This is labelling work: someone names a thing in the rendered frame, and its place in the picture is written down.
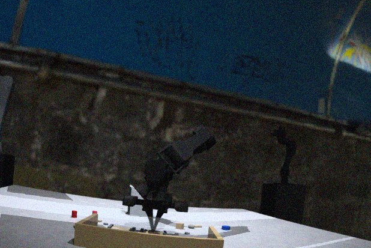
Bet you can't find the small blue block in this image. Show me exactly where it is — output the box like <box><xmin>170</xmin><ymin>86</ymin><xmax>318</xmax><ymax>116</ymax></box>
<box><xmin>222</xmin><ymin>225</ymin><xmax>230</xmax><ymax>231</ymax></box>

